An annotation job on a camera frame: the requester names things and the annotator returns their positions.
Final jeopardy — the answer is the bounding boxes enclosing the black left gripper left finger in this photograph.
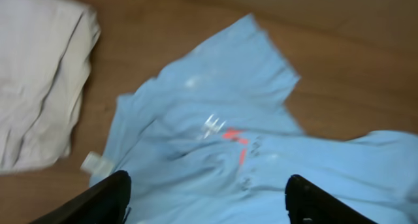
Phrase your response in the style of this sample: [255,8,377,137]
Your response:
[31,170,131,224]

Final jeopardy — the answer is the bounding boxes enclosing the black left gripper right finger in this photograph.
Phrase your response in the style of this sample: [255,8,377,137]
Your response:
[285,174,376,224]

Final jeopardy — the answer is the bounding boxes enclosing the light blue printed t-shirt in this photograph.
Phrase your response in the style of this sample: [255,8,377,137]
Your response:
[82,15,417,223]

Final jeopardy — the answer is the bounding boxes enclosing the folded beige trousers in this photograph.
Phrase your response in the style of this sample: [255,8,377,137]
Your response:
[1,0,101,174]

